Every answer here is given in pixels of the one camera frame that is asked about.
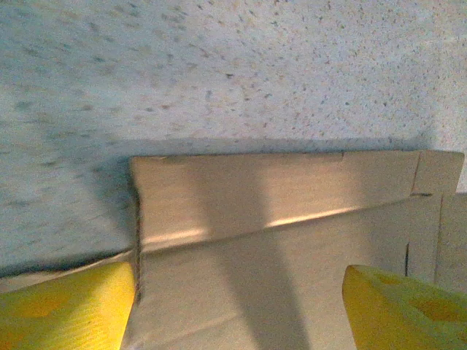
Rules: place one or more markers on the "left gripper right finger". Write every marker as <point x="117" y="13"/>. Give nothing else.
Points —
<point x="408" y="313"/>

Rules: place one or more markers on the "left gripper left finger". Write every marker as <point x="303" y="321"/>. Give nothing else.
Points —
<point x="54" y="313"/>

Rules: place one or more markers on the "brown cardboard paper box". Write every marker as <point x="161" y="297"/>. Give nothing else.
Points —
<point x="255" y="262"/>

